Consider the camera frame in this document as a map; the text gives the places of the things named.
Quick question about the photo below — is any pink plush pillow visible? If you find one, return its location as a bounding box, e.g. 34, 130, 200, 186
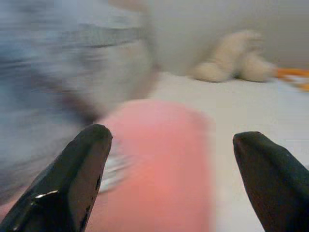
85, 100, 216, 232

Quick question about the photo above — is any yellow orange duck print blanket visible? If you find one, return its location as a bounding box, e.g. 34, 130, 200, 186
273, 67, 309, 93

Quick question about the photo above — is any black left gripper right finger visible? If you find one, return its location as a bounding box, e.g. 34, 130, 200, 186
232, 131, 309, 232

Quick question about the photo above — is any white ornament print headboard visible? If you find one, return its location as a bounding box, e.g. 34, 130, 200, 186
0, 0, 159, 202

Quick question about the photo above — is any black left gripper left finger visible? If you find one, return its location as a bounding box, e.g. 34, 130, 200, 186
0, 124, 113, 232

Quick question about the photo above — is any white quilted mattress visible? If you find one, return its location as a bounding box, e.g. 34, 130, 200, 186
149, 71, 309, 232

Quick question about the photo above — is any beige u-shaped plush pillow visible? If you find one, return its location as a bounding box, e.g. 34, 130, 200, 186
190, 29, 276, 83

